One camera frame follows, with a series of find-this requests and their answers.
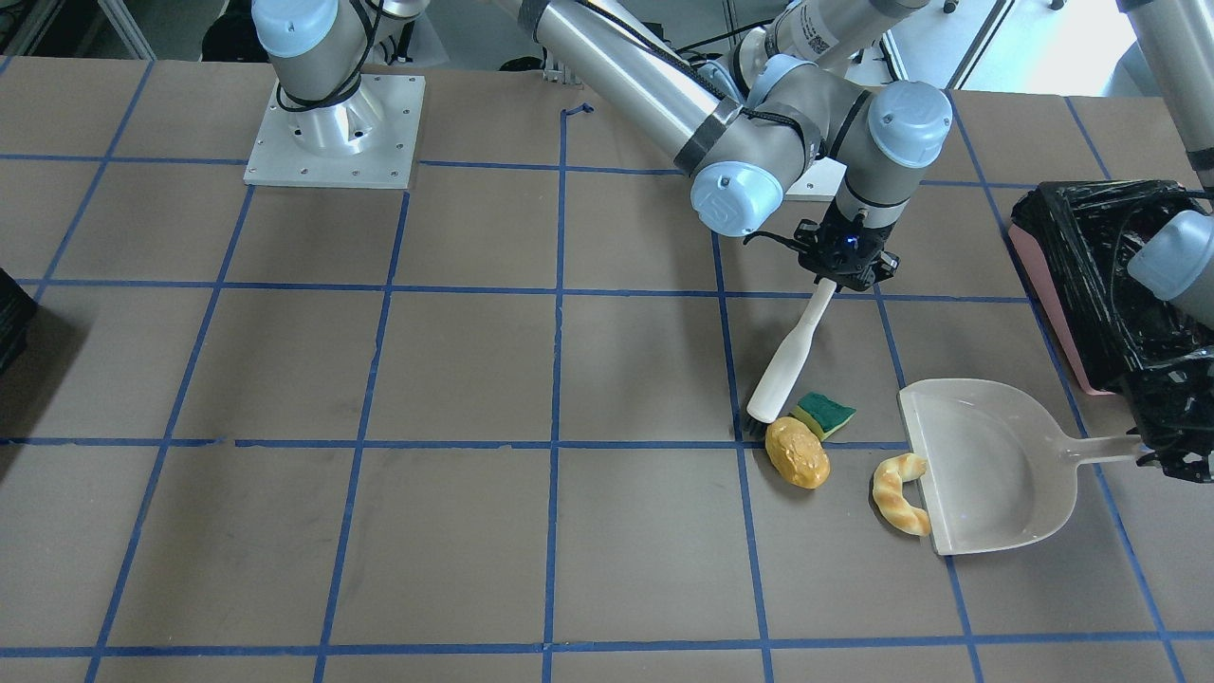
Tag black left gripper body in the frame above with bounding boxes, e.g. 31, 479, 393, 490
1134, 359, 1213, 483

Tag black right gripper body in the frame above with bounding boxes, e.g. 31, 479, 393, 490
795, 217, 900, 291

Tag green yellow sponge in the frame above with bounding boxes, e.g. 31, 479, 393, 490
792, 392, 855, 442

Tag white plastic dustpan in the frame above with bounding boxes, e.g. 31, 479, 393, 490
897, 379, 1145, 557

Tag yellow potato-shaped bread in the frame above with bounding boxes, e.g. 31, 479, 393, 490
764, 416, 832, 491

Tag twisted croissant bread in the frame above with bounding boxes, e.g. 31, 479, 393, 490
870, 453, 932, 537

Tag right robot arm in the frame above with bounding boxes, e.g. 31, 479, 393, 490
246, 1, 952, 291

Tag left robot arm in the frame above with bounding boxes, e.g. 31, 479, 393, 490
1117, 1, 1213, 484

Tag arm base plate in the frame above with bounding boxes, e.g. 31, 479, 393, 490
243, 75, 429, 190

